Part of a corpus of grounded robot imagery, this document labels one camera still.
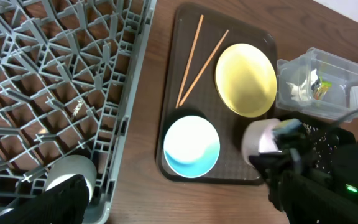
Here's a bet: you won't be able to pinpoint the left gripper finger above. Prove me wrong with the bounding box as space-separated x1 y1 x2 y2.
0 174 90 224

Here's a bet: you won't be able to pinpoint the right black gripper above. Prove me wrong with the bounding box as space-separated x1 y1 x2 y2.
249 119 331 211

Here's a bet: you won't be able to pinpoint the white cup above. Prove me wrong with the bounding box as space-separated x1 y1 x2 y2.
0 155 97 215

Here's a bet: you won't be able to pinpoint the white bowl with food scraps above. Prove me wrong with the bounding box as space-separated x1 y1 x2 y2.
241 118 280 166

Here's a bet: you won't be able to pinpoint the white tissue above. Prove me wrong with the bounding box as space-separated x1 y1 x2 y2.
286 69 320 104

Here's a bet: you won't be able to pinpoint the green snack wrapper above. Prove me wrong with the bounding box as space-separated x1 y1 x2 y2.
311 77 332 100

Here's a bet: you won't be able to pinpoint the light blue bowl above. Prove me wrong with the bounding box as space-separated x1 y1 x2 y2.
163 116 221 179

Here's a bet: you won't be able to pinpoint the wooden chopstick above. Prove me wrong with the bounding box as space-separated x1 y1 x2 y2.
178 29 229 106
175 14 204 109

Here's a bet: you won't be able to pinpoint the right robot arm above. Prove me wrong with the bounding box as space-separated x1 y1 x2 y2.
242 116 358 223

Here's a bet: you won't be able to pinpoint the clear plastic waste bin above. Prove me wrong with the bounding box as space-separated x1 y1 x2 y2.
276 48 358 119

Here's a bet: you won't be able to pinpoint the black rectangular tray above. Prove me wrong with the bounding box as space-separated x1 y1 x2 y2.
276 111 356 162

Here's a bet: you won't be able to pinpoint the spilled rice food scraps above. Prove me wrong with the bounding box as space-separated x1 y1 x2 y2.
312 133 339 165

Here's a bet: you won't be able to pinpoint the yellow round plate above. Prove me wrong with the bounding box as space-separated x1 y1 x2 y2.
215 44 277 118

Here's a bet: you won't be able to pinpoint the dark brown serving tray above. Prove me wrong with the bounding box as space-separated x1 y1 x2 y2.
155 2 277 185

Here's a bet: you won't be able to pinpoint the grey plastic dish rack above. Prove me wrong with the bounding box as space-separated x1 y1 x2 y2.
0 0 156 223

